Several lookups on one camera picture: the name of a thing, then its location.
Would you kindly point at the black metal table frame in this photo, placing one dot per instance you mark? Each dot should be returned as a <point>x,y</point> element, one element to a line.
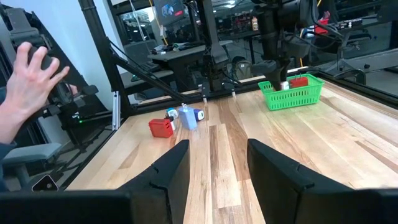
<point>102,46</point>

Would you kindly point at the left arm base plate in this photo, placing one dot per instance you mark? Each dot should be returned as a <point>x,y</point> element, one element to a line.
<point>217,85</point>

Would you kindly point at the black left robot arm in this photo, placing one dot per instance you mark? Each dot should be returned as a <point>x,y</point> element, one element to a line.
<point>214,46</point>

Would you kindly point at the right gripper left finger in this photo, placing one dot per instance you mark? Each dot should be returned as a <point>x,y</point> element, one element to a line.
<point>164,193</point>

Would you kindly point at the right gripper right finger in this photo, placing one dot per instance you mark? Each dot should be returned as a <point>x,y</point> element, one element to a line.
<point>280,193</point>

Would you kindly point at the purple wall charger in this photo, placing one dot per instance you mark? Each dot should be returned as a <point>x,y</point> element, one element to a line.
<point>199,114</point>

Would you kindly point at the black wall charger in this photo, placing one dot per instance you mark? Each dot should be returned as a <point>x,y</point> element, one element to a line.
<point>169,118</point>

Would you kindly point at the grey backpack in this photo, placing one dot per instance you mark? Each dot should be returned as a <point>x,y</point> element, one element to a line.
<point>242,70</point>

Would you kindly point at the dark office desk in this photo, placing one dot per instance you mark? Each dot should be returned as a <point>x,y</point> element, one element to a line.
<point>180,54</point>

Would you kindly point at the person's hand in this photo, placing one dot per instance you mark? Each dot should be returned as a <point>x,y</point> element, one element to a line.
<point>28,87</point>

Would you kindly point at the green plastic basket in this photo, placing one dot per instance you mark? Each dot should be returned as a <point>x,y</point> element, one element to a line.
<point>292,99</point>

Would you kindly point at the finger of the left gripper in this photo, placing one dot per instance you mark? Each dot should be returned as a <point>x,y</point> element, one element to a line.
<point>276,83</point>

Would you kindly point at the grey table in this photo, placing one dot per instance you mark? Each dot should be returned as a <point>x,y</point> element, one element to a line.
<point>373,60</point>

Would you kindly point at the teal wall charger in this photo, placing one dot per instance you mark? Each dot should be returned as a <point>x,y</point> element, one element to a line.
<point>171,112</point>

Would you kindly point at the long red wall charger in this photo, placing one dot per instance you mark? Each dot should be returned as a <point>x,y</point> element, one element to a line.
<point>160,128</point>

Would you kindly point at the grey stool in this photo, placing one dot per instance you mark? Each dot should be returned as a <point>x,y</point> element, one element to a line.
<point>31,154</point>

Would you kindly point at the light blue wall charger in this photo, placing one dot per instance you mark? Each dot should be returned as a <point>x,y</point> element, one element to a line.
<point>187,119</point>

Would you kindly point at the silver metal bracket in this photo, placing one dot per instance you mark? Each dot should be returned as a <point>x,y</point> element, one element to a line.
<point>116,109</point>

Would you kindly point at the orange and white bottle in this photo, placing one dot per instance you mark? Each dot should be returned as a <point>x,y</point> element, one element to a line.
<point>255,25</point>

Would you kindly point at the grey office chair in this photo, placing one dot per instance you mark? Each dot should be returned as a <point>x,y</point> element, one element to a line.
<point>138,51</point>

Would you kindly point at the computer monitor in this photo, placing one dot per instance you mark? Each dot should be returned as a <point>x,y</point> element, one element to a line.
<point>169,11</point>

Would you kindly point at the black phone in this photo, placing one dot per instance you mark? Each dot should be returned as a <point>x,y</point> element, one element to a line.
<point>45,185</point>

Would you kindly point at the red box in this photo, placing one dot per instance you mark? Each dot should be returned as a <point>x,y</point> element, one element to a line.
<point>321,28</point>

